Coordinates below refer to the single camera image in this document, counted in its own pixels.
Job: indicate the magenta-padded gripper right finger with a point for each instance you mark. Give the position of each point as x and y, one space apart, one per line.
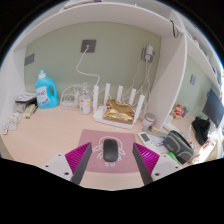
145 158

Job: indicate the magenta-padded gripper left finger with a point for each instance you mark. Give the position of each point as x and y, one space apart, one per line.
78 158

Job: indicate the black computer mouse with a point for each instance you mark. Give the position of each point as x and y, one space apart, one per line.
110 150

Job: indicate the pink mouse pad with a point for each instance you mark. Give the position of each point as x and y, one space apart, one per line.
126 140

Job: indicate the white remote control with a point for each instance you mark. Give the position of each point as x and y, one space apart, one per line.
146 140

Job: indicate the green tube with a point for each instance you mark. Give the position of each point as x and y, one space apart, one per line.
172 157

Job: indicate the grey zip pouch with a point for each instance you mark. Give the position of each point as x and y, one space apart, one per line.
177 146

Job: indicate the small lidded jar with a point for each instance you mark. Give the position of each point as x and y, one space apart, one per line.
148 121

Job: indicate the white router with antennas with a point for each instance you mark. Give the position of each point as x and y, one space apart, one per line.
98 117

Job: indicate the gold foil bag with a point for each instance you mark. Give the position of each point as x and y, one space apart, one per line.
119 112

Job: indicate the clear bottle with red label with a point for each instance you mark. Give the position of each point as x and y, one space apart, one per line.
85 103

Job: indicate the small red toy figure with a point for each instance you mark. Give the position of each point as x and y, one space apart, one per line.
178 111

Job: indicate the black cloth bag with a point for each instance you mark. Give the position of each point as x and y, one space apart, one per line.
201 130

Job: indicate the yellow box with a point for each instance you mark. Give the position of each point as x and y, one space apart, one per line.
29 111

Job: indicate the blue detergent bottle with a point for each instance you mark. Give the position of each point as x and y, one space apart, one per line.
46 93

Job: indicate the clear plastic bags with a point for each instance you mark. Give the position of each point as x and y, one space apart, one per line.
12 122

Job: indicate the white shelf unit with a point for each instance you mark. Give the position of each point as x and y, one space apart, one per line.
168 83

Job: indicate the stack of flat packets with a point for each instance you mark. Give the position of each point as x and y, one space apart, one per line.
25 98

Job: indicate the black monitor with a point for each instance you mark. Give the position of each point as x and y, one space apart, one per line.
214 108

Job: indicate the white wall charger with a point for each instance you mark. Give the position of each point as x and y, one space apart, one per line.
148 52

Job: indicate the grey wall plate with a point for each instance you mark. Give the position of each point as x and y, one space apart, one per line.
29 59

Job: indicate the grey wall socket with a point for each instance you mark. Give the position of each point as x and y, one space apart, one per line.
88 46

